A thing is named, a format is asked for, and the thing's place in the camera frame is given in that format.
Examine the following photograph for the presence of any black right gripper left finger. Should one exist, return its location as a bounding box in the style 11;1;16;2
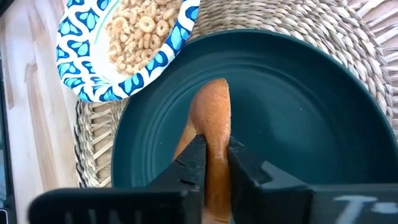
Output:
27;134;208;224

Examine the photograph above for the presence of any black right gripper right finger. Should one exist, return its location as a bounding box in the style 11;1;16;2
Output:
228;138;398;224

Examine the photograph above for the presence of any dark green plate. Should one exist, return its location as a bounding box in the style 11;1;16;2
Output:
111;29;398;189

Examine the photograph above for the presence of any brown toast slice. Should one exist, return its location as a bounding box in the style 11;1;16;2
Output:
172;77;233;224

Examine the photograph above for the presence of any blue patterned paper bowl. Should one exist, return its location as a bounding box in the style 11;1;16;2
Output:
55;0;201;104

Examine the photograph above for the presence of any round woven straw placemat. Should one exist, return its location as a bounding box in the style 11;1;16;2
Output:
73;0;398;189

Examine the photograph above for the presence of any ring cereal heap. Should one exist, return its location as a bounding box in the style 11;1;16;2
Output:
104;0;183;78

